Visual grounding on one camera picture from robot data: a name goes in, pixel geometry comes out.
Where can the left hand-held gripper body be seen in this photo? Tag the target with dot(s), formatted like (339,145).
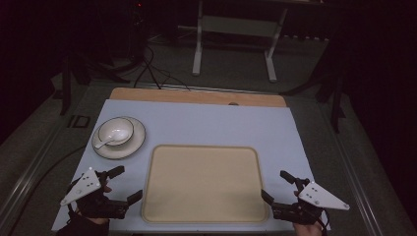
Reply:
(86,185)

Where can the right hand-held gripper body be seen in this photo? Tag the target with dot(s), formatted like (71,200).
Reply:
(319,197)

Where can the person's left hand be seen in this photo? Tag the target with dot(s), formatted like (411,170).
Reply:
(106,189)

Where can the person's right hand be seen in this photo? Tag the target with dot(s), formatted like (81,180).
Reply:
(305,229)

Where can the white plate with dark rim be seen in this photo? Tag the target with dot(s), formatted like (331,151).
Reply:
(131,149)

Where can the white ceramic spoon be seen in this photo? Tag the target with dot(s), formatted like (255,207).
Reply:
(119,133)

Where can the white bowl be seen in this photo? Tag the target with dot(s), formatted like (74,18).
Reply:
(115,130)

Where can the black floor socket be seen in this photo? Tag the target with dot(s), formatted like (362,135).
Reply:
(79,121)

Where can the beige tray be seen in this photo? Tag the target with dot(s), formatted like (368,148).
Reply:
(203,183)

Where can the black metal stand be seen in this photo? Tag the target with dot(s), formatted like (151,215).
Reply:
(336,105)
(66,85)

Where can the light blue table mat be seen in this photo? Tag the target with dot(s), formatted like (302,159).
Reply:
(203,124)

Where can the power strip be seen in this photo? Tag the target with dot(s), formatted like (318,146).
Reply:
(305,37)

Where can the dark computer tower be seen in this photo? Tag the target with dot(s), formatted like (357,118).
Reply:
(137,29)

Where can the metal floor rail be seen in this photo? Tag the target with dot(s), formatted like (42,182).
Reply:
(355,183)
(29,177)

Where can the white metal table frame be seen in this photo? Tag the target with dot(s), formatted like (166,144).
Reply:
(236,26)

